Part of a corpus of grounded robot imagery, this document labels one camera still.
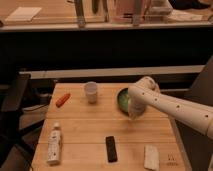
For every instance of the white plastic bottle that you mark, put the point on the white plastic bottle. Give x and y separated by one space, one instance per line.
54 145

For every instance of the black remote control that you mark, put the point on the black remote control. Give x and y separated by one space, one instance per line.
111 149

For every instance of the orange carrot toy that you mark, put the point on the orange carrot toy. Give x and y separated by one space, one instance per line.
62 100

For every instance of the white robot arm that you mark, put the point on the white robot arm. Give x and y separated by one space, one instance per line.
146 92

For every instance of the black chair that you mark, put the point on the black chair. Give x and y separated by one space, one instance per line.
10 112

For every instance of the green ceramic bowl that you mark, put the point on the green ceramic bowl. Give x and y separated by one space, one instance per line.
122 100

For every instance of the white plastic cup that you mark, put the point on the white plastic cup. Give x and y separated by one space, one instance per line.
91 91

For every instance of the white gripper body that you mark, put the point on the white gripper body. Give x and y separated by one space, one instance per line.
136 107

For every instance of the white book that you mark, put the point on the white book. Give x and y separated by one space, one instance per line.
21 14

